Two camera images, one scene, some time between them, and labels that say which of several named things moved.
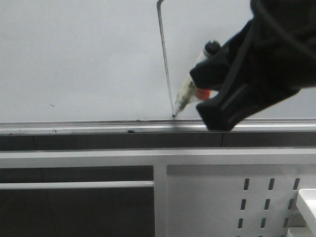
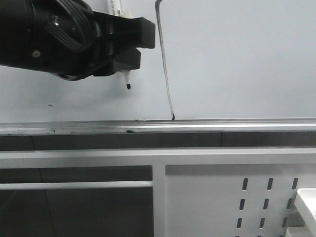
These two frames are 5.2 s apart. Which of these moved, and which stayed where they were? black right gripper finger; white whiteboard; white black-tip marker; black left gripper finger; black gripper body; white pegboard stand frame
Moved: white black-tip marker; black right gripper finger; black gripper body; black left gripper finger
Stayed: white whiteboard; white pegboard stand frame
